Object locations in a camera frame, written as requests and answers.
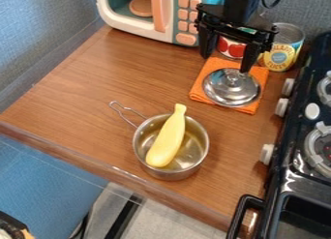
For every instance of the yellow pineapple can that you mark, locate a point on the yellow pineapple can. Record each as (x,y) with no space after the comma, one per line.
(282,52)

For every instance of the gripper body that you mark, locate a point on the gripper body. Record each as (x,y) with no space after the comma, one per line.
(232,25)

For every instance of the toy microwave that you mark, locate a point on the toy microwave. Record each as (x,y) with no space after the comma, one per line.
(161,14)

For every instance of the orange cloth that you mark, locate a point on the orange cloth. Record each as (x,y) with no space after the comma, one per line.
(202,88)

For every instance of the yellow toy banana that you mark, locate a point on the yellow toy banana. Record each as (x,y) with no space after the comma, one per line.
(167,138)

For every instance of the silver lid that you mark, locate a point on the silver lid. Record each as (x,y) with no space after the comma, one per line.
(232,88)

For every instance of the red tomato can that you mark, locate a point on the red tomato can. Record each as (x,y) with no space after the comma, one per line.
(230,49)

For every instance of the toy stove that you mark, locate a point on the toy stove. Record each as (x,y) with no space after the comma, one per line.
(301,146)

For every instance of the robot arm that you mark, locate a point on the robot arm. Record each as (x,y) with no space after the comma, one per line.
(239,4)

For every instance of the silver pot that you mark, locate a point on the silver pot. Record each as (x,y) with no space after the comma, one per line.
(170,146)

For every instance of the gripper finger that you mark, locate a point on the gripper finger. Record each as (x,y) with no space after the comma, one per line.
(250,57)
(207,41)

